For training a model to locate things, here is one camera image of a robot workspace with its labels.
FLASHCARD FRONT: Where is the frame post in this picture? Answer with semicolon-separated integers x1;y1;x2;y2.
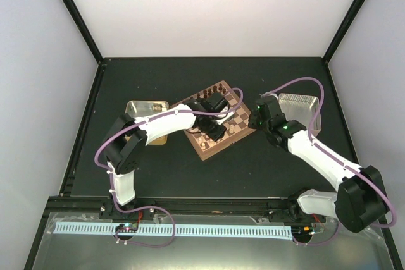
323;0;366;64
62;0;103;64

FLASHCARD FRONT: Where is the white knight in tin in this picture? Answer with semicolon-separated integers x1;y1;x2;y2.
152;104;162;113

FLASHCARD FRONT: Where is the wooden chess board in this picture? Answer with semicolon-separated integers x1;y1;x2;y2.
170;80;254;161

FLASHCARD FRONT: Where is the small circuit board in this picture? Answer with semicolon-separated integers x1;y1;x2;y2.
115;223;138;233

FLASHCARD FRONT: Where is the black aluminium rail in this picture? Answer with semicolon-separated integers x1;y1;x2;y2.
44;197;314;223

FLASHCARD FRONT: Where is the dark chess pieces group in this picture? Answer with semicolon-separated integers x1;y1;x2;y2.
193;82;228;99

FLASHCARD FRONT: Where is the light blue cable duct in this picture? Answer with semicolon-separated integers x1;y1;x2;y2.
53;222;293;240

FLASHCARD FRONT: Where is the left frame post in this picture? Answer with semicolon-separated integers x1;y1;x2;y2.
62;0;103;64

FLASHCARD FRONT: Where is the right frame post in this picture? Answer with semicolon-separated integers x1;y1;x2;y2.
323;0;366;64

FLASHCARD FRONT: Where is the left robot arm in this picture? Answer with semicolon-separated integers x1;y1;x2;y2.
98;94;235;219

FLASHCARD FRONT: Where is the gold metal tin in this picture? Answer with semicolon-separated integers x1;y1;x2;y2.
125;100;170;146

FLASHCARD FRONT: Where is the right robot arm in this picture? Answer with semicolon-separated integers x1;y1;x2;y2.
249;95;391;233

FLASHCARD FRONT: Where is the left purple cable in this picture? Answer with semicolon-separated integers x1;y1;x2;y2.
94;87;244;247

